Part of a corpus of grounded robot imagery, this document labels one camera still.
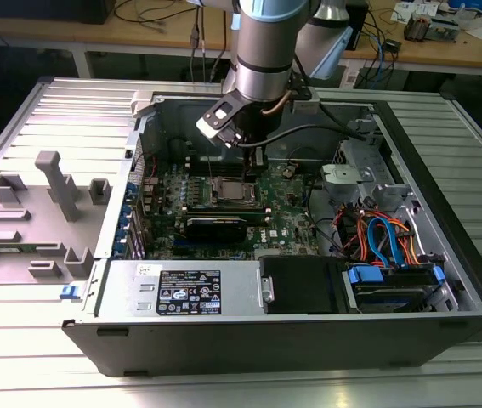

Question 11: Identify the hard disk in blue carrier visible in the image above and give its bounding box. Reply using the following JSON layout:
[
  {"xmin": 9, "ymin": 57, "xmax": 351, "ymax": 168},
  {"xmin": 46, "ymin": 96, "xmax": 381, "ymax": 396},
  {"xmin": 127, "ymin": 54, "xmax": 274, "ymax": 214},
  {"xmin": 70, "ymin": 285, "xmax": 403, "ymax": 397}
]
[{"xmin": 341, "ymin": 262, "xmax": 449, "ymax": 315}]

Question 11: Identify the copper coil part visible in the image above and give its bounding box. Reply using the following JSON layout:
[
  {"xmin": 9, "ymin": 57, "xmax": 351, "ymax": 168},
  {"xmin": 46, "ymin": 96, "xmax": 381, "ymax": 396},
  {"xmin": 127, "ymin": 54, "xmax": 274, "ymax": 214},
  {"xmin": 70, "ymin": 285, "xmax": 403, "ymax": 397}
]
[{"xmin": 404, "ymin": 12, "xmax": 432, "ymax": 43}]

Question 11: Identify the grey parts rack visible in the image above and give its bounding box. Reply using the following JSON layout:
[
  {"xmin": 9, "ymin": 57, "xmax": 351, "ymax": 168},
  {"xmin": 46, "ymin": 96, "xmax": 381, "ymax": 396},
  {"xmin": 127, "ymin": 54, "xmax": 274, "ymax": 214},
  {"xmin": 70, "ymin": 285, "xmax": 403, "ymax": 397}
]
[{"xmin": 0, "ymin": 150, "xmax": 112, "ymax": 286}]

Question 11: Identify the green RAM stick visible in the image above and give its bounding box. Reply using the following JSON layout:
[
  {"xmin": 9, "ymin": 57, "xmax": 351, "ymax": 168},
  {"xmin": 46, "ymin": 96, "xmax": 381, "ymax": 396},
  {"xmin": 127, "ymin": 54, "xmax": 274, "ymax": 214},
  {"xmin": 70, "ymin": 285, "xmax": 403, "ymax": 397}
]
[
  {"xmin": 0, "ymin": 246, "xmax": 41, "ymax": 256},
  {"xmin": 184, "ymin": 204, "xmax": 269, "ymax": 225}
]

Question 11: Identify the black equipment box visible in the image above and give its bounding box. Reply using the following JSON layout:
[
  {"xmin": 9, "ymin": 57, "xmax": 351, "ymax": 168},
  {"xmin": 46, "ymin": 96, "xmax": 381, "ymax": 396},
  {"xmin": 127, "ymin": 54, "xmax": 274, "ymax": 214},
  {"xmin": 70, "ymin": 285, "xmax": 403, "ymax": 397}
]
[{"xmin": 0, "ymin": 0, "xmax": 116, "ymax": 26}]

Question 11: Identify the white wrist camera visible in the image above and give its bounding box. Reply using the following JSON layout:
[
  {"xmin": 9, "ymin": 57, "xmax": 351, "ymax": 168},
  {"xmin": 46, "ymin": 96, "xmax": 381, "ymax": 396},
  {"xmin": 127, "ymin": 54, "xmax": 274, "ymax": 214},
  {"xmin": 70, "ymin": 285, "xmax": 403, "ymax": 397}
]
[{"xmin": 196, "ymin": 93, "xmax": 241, "ymax": 149}]

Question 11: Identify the black plastic drive cover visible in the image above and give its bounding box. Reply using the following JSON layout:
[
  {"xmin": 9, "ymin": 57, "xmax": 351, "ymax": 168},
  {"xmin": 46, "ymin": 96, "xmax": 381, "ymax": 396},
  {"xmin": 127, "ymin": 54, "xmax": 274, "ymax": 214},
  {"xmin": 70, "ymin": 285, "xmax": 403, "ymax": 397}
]
[{"xmin": 259, "ymin": 256, "xmax": 349, "ymax": 316}]

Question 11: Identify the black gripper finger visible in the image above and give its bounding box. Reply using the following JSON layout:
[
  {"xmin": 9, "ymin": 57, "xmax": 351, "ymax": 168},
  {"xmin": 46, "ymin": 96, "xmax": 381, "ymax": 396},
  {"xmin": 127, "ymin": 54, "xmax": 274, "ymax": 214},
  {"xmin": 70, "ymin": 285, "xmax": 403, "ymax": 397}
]
[{"xmin": 242, "ymin": 144, "xmax": 268, "ymax": 184}]

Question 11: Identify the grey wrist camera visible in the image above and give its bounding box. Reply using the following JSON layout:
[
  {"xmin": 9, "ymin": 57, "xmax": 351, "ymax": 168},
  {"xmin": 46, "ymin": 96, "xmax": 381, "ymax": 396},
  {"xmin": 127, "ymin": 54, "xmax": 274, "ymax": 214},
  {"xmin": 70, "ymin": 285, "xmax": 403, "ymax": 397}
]
[{"xmin": 289, "ymin": 74, "xmax": 322, "ymax": 115}]

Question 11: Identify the CPU socket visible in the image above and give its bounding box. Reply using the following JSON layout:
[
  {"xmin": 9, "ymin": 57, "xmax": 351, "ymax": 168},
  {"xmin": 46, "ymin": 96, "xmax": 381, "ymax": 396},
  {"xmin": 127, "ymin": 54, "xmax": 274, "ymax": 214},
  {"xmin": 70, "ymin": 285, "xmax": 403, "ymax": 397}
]
[{"xmin": 206, "ymin": 173, "xmax": 264, "ymax": 210}]

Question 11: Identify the orange red wire bundle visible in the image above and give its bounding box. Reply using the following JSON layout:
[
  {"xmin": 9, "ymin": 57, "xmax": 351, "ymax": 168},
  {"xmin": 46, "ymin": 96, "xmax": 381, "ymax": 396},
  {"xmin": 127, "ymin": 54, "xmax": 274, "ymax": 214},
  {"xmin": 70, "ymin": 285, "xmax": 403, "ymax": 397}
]
[{"xmin": 333, "ymin": 203, "xmax": 373, "ymax": 261}]

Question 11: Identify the wooden workbench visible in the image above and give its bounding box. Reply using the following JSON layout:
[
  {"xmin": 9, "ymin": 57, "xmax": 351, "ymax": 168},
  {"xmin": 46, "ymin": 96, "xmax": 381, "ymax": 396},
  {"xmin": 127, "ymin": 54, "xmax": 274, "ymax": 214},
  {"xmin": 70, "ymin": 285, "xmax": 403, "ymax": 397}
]
[{"xmin": 0, "ymin": 0, "xmax": 482, "ymax": 80}]

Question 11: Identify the black camera cable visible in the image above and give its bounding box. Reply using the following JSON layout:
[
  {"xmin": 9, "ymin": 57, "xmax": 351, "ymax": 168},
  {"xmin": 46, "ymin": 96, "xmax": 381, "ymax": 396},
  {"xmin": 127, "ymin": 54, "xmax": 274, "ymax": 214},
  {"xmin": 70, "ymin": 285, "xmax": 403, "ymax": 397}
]
[{"xmin": 227, "ymin": 122, "xmax": 370, "ymax": 149}]

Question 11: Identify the black PC case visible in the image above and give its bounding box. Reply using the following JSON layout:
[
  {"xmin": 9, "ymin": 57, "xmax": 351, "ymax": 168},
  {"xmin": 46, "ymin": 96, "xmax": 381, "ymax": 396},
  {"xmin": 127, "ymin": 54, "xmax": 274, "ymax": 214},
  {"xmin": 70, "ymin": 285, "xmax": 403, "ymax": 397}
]
[{"xmin": 60, "ymin": 87, "xmax": 482, "ymax": 378}]

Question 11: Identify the silver power supply unit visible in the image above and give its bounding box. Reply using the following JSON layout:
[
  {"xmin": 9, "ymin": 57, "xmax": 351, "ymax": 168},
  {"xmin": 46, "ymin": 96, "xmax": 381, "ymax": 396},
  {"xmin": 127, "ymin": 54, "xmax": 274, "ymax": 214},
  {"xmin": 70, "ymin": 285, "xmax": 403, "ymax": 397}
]
[{"xmin": 94, "ymin": 258, "xmax": 267, "ymax": 318}]

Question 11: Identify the blue wire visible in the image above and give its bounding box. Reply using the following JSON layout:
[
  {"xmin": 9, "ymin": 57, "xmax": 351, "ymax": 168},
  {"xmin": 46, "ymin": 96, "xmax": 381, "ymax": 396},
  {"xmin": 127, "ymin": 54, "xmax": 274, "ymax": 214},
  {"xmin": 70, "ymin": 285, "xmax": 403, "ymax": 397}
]
[{"xmin": 366, "ymin": 215, "xmax": 406, "ymax": 269}]

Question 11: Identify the green motherboard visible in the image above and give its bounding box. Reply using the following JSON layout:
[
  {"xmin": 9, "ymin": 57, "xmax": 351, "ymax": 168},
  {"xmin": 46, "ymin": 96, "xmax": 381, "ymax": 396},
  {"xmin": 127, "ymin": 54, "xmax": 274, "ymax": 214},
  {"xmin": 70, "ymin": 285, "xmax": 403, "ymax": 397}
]
[{"xmin": 128, "ymin": 156, "xmax": 336, "ymax": 261}]

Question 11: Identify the silver drive cage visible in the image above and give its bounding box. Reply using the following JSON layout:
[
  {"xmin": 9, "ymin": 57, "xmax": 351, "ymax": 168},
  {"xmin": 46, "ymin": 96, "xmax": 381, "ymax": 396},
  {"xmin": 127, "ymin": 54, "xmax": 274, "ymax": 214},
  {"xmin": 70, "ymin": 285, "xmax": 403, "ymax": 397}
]
[{"xmin": 332, "ymin": 117, "xmax": 420, "ymax": 222}]

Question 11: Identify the grey circuit device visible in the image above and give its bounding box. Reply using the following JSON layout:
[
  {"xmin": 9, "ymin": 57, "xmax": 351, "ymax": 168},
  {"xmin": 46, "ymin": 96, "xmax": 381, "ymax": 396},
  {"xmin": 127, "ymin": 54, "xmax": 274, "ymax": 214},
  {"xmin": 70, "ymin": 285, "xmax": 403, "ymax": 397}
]
[{"xmin": 429, "ymin": 14, "xmax": 465, "ymax": 43}]

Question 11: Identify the black graphics card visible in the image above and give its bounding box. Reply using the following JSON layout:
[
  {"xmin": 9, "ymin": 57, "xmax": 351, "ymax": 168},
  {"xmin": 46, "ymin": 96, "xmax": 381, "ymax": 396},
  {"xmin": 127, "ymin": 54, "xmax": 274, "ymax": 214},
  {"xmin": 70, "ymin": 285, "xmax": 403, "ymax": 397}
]
[{"xmin": 184, "ymin": 215, "xmax": 249, "ymax": 244}]

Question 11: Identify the black desktop box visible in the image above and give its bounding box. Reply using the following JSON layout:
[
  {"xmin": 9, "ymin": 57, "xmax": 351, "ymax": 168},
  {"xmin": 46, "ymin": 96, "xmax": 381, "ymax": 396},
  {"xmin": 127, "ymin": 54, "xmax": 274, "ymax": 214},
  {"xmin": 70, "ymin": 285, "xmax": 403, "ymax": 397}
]
[{"xmin": 345, "ymin": 0, "xmax": 370, "ymax": 51}]

